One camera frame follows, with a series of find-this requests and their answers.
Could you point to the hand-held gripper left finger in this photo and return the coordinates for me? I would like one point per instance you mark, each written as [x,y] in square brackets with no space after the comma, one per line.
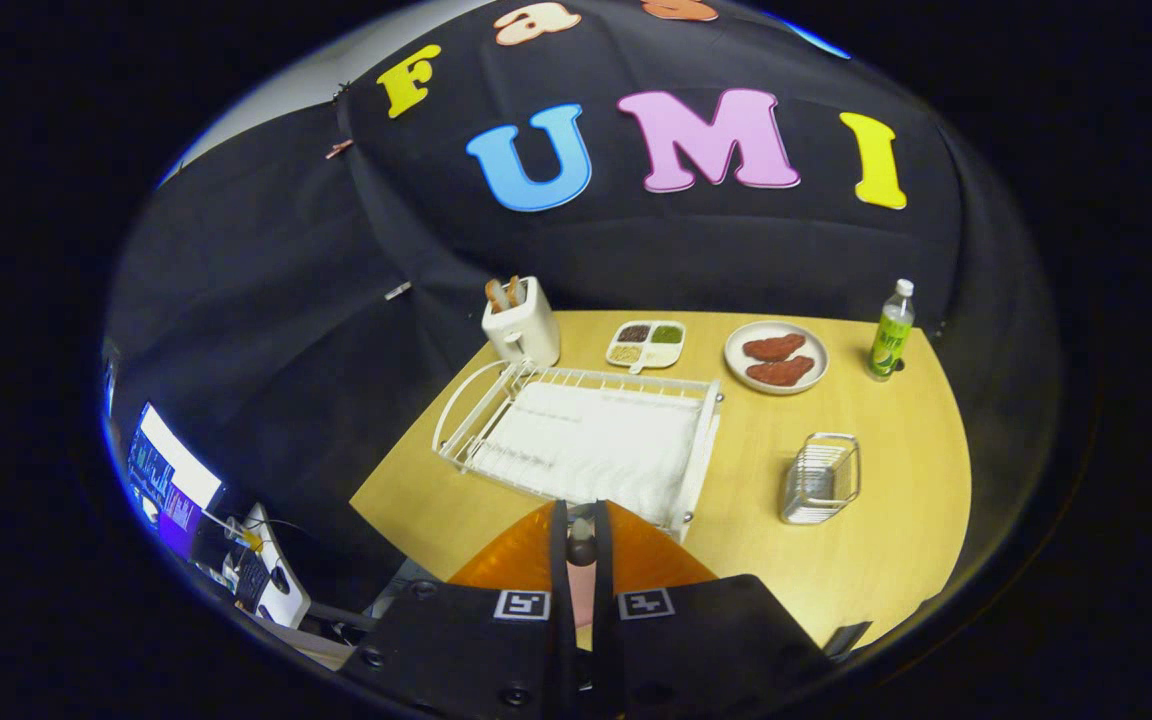
[560,560]

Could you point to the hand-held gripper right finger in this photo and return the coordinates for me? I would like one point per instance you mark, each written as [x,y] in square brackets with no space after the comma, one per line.
[604,560]

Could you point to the pink plate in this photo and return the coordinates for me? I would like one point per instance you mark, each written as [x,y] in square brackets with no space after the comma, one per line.
[583,600]

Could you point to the white divided dish with beans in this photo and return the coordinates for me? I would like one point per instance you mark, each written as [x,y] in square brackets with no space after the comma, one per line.
[646,346]

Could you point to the white round plate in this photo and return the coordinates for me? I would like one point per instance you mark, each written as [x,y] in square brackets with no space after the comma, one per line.
[816,345]

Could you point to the white toaster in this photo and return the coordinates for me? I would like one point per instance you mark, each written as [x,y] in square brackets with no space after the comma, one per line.
[526,335]

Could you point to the brown meat piece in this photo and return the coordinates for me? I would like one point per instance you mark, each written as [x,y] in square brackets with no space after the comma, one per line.
[774,347]
[781,371]

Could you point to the toasted bread slice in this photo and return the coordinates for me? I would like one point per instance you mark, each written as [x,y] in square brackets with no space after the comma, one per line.
[496,296]
[515,290]

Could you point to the white electronic device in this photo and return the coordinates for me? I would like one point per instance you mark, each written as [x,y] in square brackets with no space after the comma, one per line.
[281,590]

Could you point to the small white clip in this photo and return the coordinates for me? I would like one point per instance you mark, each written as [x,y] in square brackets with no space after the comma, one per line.
[397,290]

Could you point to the black backdrop cloth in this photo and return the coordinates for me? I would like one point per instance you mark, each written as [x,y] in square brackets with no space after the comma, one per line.
[736,250]

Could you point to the green label drink bottle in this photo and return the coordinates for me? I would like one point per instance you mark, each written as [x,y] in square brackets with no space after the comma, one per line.
[890,345]

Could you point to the computer monitor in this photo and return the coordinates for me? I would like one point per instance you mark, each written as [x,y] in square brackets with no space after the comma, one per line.
[171,480]

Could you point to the small pink clip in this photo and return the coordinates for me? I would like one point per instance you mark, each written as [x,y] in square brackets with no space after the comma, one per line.
[339,148]

